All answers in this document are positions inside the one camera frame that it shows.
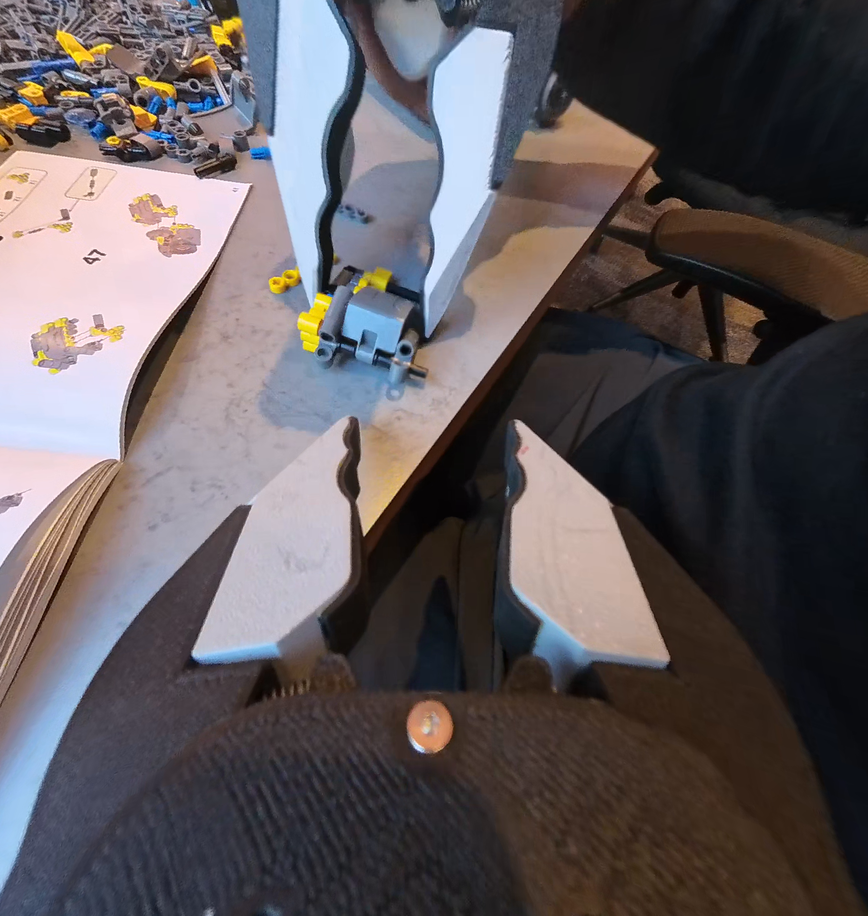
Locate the person's black clothing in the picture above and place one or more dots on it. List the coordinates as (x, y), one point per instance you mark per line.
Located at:
(778, 573)

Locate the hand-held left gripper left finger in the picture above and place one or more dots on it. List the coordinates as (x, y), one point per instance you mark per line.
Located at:
(284, 566)

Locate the instruction booklet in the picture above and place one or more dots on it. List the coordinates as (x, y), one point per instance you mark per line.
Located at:
(77, 329)

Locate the small yellow brick piece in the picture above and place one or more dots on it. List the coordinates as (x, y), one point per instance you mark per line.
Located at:
(284, 281)

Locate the grey and yellow brick assembly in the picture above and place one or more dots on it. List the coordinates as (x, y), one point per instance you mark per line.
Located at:
(377, 322)

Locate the small grey brick piece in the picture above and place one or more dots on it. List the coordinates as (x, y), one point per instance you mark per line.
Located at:
(353, 213)

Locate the black office chair base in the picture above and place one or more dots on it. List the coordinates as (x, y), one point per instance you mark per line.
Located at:
(663, 272)

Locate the grey desk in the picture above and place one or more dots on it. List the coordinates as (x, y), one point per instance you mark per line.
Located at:
(263, 415)

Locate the pile of small building bricks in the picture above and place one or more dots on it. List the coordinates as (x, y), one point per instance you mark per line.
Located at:
(105, 72)

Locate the person's right forearm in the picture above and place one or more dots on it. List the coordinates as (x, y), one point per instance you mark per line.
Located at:
(749, 86)

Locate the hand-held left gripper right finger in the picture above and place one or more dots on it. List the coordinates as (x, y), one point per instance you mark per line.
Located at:
(584, 573)

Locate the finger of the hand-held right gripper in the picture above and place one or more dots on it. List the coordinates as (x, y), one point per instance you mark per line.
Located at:
(308, 129)
(470, 143)

